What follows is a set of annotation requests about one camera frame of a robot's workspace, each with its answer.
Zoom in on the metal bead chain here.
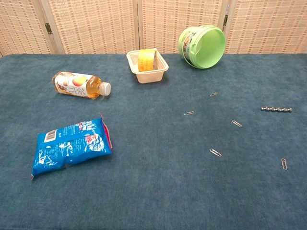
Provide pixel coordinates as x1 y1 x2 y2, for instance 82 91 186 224
260 106 293 113

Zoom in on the beige plastic tray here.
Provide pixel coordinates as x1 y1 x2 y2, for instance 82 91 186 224
126 48 169 84

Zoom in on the yellow tape roll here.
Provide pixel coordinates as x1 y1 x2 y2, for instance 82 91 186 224
138 48 157 72

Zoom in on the blue carpet table cover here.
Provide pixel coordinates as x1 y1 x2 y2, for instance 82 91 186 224
0 53 307 230

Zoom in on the peach tea plastic bottle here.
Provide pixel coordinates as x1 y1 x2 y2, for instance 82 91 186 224
52 71 112 100

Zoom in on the blue snack bag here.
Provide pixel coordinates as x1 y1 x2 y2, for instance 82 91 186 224
30 113 114 181

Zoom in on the green plastic bucket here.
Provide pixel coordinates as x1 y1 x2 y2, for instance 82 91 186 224
177 25 227 69

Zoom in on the woven folding screen panel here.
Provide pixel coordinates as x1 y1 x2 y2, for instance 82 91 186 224
136 0 231 55
39 0 141 55
220 0 307 55
0 0 65 57

